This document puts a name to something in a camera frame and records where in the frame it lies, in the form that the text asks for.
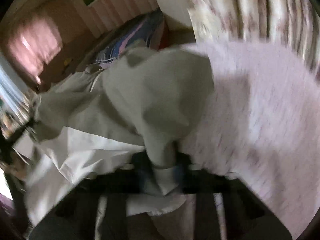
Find pink window curtain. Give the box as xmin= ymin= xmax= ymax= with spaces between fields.
xmin=8 ymin=16 xmax=63 ymax=85

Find floral beige blue curtain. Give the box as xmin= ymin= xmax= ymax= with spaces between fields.
xmin=186 ymin=0 xmax=319 ymax=79

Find grey green large jacket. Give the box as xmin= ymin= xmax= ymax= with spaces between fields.
xmin=25 ymin=47 xmax=214 ymax=224

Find blue pink striped quilt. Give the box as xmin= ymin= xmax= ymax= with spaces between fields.
xmin=94 ymin=9 xmax=167 ymax=64

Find floral pink bed sheet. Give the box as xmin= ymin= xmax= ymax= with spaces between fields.
xmin=180 ymin=42 xmax=319 ymax=239

